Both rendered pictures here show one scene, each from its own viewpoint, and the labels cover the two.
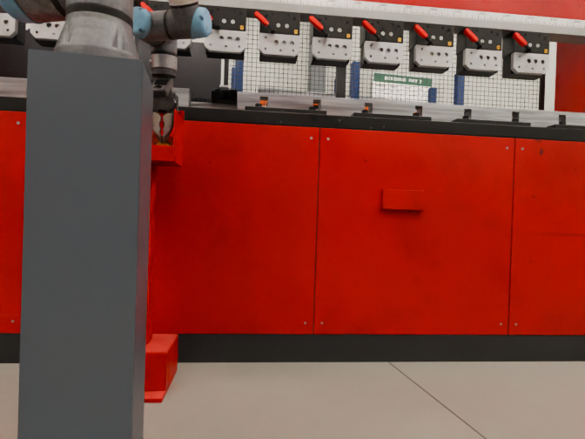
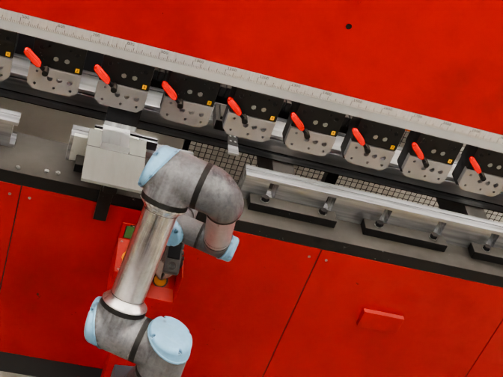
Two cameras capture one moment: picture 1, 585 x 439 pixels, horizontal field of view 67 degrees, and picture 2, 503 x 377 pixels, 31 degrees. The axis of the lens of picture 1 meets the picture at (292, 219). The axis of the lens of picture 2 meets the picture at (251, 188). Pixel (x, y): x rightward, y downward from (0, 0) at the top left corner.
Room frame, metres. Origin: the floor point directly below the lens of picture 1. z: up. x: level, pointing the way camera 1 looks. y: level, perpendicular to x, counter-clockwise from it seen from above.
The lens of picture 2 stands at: (-0.79, 0.58, 2.57)
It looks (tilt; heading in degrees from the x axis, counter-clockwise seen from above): 34 degrees down; 351
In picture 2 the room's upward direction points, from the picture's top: 21 degrees clockwise
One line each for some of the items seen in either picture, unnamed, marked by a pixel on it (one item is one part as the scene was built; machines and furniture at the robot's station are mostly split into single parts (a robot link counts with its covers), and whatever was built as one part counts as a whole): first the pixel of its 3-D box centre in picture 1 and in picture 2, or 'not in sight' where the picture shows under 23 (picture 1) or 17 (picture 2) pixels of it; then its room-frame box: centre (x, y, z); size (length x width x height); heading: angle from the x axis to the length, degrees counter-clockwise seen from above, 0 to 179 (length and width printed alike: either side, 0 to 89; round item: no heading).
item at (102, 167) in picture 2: not in sight; (114, 160); (1.48, 0.63, 1.00); 0.26 x 0.18 x 0.01; 6
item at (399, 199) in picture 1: (402, 199); (380, 321); (1.58, -0.39, 0.58); 0.15 x 0.02 x 0.07; 96
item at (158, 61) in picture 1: (163, 64); not in sight; (1.33, 0.40, 0.95); 0.08 x 0.08 x 0.05
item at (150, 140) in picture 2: not in sight; (125, 137); (1.63, 0.62, 0.98); 0.20 x 0.03 x 0.03; 96
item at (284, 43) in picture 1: (279, 37); (313, 124); (1.69, 0.07, 1.19); 0.15 x 0.09 x 0.17; 96
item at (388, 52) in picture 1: (380, 44); (429, 152); (1.73, -0.32, 1.19); 0.15 x 0.09 x 0.17; 96
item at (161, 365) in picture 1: (136, 365); not in sight; (1.31, 0.45, 0.06); 0.25 x 0.20 x 0.12; 5
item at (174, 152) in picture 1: (145, 132); (146, 267); (1.34, 0.45, 0.75); 0.20 x 0.16 x 0.18; 95
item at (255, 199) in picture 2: (285, 113); (292, 210); (1.64, 0.04, 0.89); 0.30 x 0.05 x 0.03; 96
